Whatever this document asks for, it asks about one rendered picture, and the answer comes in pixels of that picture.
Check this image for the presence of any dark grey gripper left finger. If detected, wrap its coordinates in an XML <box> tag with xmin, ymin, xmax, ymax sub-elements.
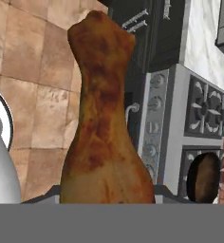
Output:
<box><xmin>21</xmin><ymin>184</ymin><xmax>62</xmax><ymax>204</ymax></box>

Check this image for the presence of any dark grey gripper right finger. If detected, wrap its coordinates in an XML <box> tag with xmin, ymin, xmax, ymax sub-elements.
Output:
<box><xmin>153</xmin><ymin>184</ymin><xmax>196</xmax><ymax>204</ymax></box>

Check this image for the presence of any brown roasted chicken drumstick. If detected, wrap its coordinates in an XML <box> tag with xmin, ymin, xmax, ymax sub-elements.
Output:
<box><xmin>59</xmin><ymin>9</ymin><xmax>157</xmax><ymax>204</ymax></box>

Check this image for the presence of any black pan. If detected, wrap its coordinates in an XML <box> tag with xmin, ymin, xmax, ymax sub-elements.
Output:
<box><xmin>185</xmin><ymin>151</ymin><xmax>222</xmax><ymax>204</ymax></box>

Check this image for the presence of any white plate with black rim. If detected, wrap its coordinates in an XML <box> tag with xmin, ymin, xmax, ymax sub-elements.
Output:
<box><xmin>0</xmin><ymin>84</ymin><xmax>15</xmax><ymax>153</ymax></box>

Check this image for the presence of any white jug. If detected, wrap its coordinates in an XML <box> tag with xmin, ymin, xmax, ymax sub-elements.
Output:
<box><xmin>0</xmin><ymin>108</ymin><xmax>22</xmax><ymax>204</ymax></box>

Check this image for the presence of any silver stove with black grates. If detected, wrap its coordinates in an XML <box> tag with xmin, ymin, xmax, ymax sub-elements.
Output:
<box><xmin>122</xmin><ymin>63</ymin><xmax>224</xmax><ymax>203</ymax></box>

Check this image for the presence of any dark cupboard run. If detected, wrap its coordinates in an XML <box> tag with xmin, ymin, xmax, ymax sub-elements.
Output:
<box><xmin>99</xmin><ymin>0</ymin><xmax>192</xmax><ymax>74</ymax></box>

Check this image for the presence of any white oven door handle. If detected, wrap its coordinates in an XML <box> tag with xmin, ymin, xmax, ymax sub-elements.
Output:
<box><xmin>125</xmin><ymin>102</ymin><xmax>140</xmax><ymax>127</ymax></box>

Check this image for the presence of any silver cupboard handle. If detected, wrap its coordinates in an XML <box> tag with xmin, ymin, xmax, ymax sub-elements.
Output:
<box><xmin>121</xmin><ymin>9</ymin><xmax>150</xmax><ymax>28</ymax></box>
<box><xmin>126</xmin><ymin>19</ymin><xmax>149</xmax><ymax>34</ymax></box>
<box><xmin>162</xmin><ymin>0</ymin><xmax>173</xmax><ymax>21</ymax></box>

